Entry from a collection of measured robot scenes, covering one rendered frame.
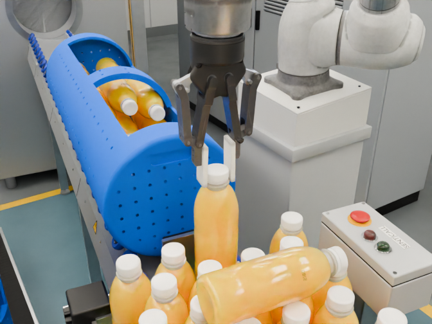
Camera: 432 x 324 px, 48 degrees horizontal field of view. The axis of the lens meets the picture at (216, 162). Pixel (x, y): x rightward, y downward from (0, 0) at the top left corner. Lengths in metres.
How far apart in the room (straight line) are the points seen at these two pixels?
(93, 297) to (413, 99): 2.14
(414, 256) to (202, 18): 0.53
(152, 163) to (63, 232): 1.95
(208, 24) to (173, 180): 0.42
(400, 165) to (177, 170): 2.07
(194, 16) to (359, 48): 0.81
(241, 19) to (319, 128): 0.85
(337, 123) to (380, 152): 1.22
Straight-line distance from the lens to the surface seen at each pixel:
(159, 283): 0.76
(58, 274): 2.58
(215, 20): 0.64
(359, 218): 0.94
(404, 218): 3.05
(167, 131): 0.95
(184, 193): 1.00
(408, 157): 2.93
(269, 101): 1.47
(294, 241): 0.85
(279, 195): 1.54
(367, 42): 1.39
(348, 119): 1.54
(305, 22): 1.41
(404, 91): 2.66
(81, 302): 0.93
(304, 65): 1.45
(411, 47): 1.41
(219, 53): 0.66
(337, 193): 1.65
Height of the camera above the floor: 1.63
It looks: 28 degrees down
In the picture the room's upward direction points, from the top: straight up
